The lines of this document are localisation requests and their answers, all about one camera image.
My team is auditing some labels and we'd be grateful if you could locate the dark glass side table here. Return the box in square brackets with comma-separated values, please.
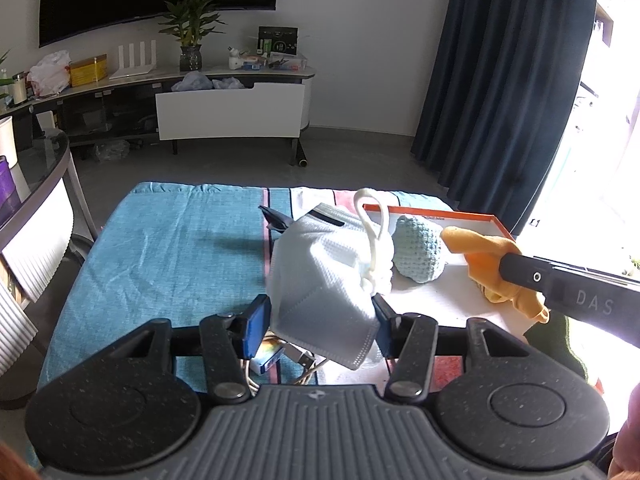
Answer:
[0, 127, 98, 403]

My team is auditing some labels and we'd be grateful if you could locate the blue grey cloth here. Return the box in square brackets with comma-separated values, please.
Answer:
[172, 71, 213, 92]

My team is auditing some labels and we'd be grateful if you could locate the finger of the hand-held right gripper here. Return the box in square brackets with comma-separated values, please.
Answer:
[500, 252, 553, 306]

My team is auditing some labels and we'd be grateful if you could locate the white plastic bag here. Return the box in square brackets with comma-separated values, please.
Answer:
[27, 50, 72, 96]

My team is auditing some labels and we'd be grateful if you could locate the dark blue curtain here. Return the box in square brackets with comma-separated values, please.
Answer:
[411, 0, 598, 235]

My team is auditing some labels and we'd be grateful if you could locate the teal towel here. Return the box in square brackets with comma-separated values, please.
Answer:
[37, 181, 296, 396]

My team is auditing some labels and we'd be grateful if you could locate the white television cabinet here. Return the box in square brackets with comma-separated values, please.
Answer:
[30, 65, 317, 156]

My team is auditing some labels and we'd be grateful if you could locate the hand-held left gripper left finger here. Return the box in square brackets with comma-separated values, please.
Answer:
[125, 294, 273, 405]

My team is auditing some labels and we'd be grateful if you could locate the clear plastic bag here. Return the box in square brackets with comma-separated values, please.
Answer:
[94, 140, 132, 163]

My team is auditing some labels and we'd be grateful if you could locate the white router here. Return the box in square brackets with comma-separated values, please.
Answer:
[109, 42, 160, 80]

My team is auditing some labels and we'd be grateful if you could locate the blue printed packet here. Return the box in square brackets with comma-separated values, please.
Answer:
[249, 340, 283, 375]

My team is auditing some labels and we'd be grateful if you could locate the clear plastic tray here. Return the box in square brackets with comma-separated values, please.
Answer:
[267, 54, 307, 72]

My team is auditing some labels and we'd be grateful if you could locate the light blue knit hat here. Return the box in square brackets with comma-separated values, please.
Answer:
[392, 215, 446, 286]

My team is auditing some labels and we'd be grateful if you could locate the orange cloth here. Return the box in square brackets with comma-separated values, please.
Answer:
[440, 226, 551, 325]

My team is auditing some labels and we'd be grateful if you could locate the bamboo plant in glass vase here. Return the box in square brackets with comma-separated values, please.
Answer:
[157, 0, 226, 72]

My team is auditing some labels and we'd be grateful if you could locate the yellow box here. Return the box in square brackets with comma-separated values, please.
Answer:
[69, 54, 109, 87]

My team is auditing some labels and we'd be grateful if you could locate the purple tray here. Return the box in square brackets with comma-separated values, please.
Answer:
[0, 156, 21, 226]

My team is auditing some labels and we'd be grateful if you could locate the white box orange rim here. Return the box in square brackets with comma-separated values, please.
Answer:
[327, 203, 626, 396]

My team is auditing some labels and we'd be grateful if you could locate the white face mask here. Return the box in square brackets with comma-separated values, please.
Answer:
[265, 187, 396, 371]

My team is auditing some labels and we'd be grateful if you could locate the white cup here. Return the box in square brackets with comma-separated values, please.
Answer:
[0, 115, 20, 166]

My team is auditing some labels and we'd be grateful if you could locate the beige cable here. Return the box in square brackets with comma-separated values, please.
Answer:
[239, 342, 331, 388]

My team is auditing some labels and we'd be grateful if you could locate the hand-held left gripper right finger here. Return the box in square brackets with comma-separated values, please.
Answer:
[371, 294, 528, 405]

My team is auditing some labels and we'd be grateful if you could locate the dark green box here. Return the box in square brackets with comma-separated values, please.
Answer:
[258, 26, 299, 57]

